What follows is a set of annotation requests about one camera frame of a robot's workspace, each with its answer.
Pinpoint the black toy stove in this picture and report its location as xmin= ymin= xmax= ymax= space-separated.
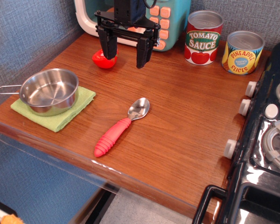
xmin=193 ymin=42 xmax=280 ymax=224

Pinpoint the orange fuzzy object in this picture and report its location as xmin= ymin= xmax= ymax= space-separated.
xmin=0 ymin=214 xmax=24 ymax=224

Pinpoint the teal toy microwave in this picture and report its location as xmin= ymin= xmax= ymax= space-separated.
xmin=74 ymin=0 xmax=191 ymax=51

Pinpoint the spoon with red handle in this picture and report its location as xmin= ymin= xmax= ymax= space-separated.
xmin=94 ymin=98 xmax=150 ymax=157

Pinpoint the pineapple slices can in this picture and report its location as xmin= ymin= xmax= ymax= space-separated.
xmin=221 ymin=30 xmax=265 ymax=75

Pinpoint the stainless steel pan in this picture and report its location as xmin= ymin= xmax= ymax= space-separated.
xmin=0 ymin=68 xmax=79 ymax=116

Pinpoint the tomato sauce can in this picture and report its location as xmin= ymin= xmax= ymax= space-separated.
xmin=184 ymin=10 xmax=224 ymax=65

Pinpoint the green folded cloth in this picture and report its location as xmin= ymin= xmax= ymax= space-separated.
xmin=10 ymin=86 xmax=96 ymax=133

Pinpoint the red toy tomato half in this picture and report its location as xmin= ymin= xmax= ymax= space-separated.
xmin=92 ymin=49 xmax=118 ymax=69

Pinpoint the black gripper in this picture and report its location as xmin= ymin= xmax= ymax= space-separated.
xmin=95 ymin=0 xmax=161 ymax=69

